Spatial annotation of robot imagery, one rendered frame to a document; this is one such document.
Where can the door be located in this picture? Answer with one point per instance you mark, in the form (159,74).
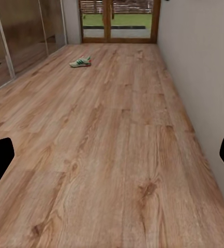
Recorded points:
(119,21)

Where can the gym shoe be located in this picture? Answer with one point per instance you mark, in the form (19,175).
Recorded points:
(81,62)

